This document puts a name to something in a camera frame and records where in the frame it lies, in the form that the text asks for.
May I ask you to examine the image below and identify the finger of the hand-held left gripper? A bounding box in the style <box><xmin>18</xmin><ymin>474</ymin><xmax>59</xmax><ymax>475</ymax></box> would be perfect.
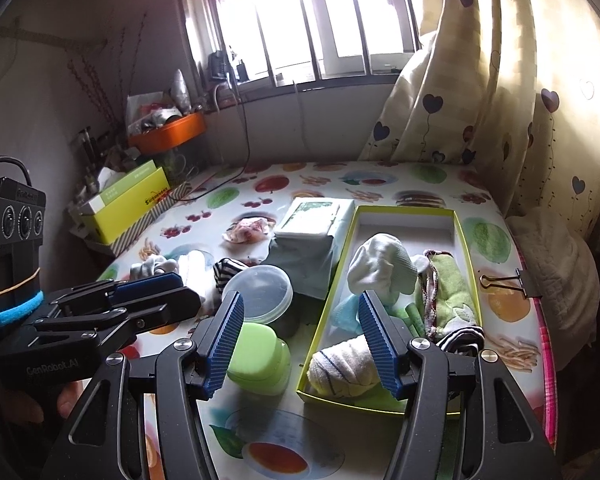
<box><xmin>27</xmin><ymin>285</ymin><xmax>203</xmax><ymax>348</ymax></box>
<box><xmin>50</xmin><ymin>272</ymin><xmax>183</xmax><ymax>306</ymax></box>

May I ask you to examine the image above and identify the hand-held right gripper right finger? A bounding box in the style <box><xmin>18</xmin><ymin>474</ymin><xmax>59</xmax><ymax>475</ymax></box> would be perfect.
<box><xmin>356</xmin><ymin>290</ymin><xmax>556</xmax><ymax>480</ymax></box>

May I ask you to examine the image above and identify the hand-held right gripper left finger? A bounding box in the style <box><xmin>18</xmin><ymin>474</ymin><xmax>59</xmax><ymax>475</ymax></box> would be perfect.
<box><xmin>40</xmin><ymin>290</ymin><xmax>246</xmax><ymax>480</ymax></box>

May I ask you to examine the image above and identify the white blue-striped sock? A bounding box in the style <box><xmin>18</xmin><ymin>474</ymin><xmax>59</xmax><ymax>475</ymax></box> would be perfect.
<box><xmin>307</xmin><ymin>334</ymin><xmax>386</xmax><ymax>401</ymax></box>

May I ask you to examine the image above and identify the light green tube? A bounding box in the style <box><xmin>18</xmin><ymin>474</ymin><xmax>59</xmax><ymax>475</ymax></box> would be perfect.
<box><xmin>405</xmin><ymin>302</ymin><xmax>426</xmax><ymax>338</ymax></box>

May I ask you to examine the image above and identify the plain white sock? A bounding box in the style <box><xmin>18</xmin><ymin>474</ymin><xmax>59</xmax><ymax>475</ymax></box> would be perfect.
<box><xmin>347</xmin><ymin>232</ymin><xmax>428</xmax><ymax>306</ymax></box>

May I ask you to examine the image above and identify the black white striped sock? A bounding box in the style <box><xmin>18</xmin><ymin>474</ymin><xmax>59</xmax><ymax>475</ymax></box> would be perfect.
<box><xmin>200</xmin><ymin>257</ymin><xmax>255</xmax><ymax>318</ymax></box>
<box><xmin>435</xmin><ymin>325</ymin><xmax>486</xmax><ymax>356</ymax></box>

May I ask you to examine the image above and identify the green-rimmed cardboard box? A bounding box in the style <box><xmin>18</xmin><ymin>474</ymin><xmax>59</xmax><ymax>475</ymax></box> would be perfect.
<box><xmin>295</xmin><ymin>204</ymin><xmax>486</xmax><ymax>418</ymax></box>

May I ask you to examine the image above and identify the person's left hand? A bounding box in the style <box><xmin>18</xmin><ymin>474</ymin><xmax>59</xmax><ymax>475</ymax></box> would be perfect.
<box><xmin>0</xmin><ymin>379</ymin><xmax>90</xmax><ymax>433</ymax></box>

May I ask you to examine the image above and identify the white grey sock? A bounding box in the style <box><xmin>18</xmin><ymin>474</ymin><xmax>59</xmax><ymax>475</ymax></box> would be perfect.
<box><xmin>130</xmin><ymin>254</ymin><xmax>181</xmax><ymax>281</ymax></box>

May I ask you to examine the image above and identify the green soap box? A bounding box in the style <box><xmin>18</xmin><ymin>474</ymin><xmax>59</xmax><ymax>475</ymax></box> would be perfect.
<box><xmin>226</xmin><ymin>322</ymin><xmax>292</xmax><ymax>396</ymax></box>

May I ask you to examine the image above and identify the blue face mask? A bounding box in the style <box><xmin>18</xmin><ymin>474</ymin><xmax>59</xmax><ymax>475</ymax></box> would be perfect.
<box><xmin>330</xmin><ymin>295</ymin><xmax>366</xmax><ymax>333</ymax></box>

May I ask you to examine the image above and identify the white ribbed sock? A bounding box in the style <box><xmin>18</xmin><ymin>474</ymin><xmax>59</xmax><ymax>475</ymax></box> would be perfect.
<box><xmin>177</xmin><ymin>252</ymin><xmax>216</xmax><ymax>291</ymax></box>

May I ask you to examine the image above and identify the clear round plastic container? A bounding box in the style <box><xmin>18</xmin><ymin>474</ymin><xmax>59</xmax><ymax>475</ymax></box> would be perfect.
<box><xmin>221</xmin><ymin>265</ymin><xmax>294</xmax><ymax>324</ymax></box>

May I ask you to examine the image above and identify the black white striped box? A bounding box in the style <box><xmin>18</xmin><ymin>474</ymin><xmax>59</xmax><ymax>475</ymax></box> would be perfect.
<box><xmin>95</xmin><ymin>180</ymin><xmax>193</xmax><ymax>261</ymax></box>

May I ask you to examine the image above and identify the yellow-green carton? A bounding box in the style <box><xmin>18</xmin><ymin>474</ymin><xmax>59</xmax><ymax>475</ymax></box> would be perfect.
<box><xmin>77</xmin><ymin>159</ymin><xmax>168</xmax><ymax>243</ymax></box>

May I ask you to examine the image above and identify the green towel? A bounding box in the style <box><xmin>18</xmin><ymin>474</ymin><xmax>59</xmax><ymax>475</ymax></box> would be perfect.
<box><xmin>415</xmin><ymin>249</ymin><xmax>483</xmax><ymax>336</ymax></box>

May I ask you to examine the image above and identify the grey cloth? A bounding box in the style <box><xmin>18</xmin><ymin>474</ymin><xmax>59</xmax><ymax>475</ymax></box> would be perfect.
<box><xmin>265</xmin><ymin>232</ymin><xmax>346</xmax><ymax>301</ymax></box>

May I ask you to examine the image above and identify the pink white cloth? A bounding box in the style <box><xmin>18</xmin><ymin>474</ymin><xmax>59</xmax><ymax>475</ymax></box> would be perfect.
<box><xmin>222</xmin><ymin>215</ymin><xmax>272</xmax><ymax>246</ymax></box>

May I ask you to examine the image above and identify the glass jar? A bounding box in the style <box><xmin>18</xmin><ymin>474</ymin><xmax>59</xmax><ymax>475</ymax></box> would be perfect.
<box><xmin>160</xmin><ymin>149</ymin><xmax>201</xmax><ymax>181</ymax></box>

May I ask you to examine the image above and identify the white tissue pack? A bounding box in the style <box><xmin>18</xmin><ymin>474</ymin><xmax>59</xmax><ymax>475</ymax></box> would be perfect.
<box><xmin>272</xmin><ymin>197</ymin><xmax>356</xmax><ymax>241</ymax></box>

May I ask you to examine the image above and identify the orange basin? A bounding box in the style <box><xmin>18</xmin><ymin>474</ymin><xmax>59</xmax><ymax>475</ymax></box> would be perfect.
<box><xmin>128</xmin><ymin>111</ymin><xmax>207</xmax><ymax>156</ymax></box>

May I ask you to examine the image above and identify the black binder clip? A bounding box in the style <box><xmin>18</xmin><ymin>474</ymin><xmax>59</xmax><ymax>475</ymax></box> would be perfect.
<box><xmin>479</xmin><ymin>268</ymin><xmax>543</xmax><ymax>301</ymax></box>

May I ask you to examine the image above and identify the clear plastic bag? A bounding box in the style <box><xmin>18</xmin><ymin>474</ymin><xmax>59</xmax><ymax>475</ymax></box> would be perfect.
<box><xmin>125</xmin><ymin>91</ymin><xmax>181</xmax><ymax>136</ymax></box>

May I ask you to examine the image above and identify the pink plaid cloth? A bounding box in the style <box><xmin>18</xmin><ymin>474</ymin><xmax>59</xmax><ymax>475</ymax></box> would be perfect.
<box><xmin>535</xmin><ymin>297</ymin><xmax>558</xmax><ymax>453</ymax></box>

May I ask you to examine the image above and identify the white quilted cushion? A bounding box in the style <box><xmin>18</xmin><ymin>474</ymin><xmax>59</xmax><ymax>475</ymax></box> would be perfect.
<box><xmin>507</xmin><ymin>215</ymin><xmax>600</xmax><ymax>373</ymax></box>

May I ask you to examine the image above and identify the silver foil cone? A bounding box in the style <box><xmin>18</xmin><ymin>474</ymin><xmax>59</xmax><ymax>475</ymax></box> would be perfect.
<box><xmin>171</xmin><ymin>67</ymin><xmax>193</xmax><ymax>111</ymax></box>

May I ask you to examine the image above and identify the black device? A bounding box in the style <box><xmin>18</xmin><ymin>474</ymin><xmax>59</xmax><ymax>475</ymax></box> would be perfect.
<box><xmin>207</xmin><ymin>51</ymin><xmax>231</xmax><ymax>83</ymax></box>

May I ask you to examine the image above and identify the heart-print curtain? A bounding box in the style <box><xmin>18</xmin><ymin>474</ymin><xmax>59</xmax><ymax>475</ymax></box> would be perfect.
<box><xmin>357</xmin><ymin>0</ymin><xmax>600</xmax><ymax>256</ymax></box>

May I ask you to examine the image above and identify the barred window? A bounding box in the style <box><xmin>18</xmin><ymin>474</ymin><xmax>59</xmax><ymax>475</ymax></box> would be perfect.
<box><xmin>175</xmin><ymin>0</ymin><xmax>421</xmax><ymax>93</ymax></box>

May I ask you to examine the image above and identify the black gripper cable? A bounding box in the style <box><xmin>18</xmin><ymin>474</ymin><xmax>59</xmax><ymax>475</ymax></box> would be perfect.
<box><xmin>0</xmin><ymin>157</ymin><xmax>33</xmax><ymax>188</ymax></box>

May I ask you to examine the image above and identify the white cable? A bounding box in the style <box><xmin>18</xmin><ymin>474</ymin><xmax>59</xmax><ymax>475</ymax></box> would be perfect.
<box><xmin>292</xmin><ymin>82</ymin><xmax>310</xmax><ymax>148</ymax></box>

